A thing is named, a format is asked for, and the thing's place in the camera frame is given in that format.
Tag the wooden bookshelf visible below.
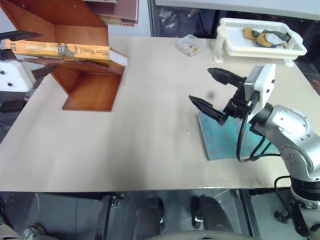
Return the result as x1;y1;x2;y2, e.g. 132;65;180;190
0;0;126;112

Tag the small clear plastic box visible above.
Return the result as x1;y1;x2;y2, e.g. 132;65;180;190
175;34;203;58

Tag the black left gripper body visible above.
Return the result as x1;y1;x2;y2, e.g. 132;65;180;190
0;48;16;63

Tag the grey robot torso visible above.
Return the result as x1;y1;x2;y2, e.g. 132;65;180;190
154;228;244;240

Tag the yellow brown cloth piece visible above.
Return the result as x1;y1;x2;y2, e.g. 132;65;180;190
243;27;259;41

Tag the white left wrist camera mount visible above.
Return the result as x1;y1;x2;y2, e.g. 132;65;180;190
0;60;37;93

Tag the white plastic basket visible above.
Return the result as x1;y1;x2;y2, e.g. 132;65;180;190
215;17;308;61

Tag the teal hardcover book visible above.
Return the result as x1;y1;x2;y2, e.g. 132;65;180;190
197;110;276;161

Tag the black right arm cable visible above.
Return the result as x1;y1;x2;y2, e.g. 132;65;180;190
235;98;283;164

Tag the yellow white cloth piece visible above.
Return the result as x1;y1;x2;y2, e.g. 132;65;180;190
255;33;287;49

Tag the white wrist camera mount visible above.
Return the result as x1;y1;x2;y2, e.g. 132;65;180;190
243;63;277;117
0;60;37;93

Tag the white basket stand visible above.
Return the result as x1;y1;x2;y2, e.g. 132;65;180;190
212;31;296;68

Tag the dark grey cloth piece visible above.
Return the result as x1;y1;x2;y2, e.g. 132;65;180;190
252;29;292;44

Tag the grey sneaker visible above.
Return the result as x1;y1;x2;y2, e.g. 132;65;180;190
23;223;47;240

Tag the orange paperback book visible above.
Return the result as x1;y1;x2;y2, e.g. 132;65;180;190
8;40;129;68

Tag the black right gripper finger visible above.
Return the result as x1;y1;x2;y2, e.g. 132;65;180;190
188;94;225;124
207;67;245;87

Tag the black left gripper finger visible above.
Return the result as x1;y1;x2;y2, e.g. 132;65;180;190
0;30;44;43
24;63;60;98

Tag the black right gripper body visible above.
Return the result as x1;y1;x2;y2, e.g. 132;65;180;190
218;77;260;126

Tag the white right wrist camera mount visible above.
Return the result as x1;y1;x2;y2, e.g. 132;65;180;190
243;63;277;117

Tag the black table leg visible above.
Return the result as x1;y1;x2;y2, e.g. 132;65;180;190
98;193;126;240

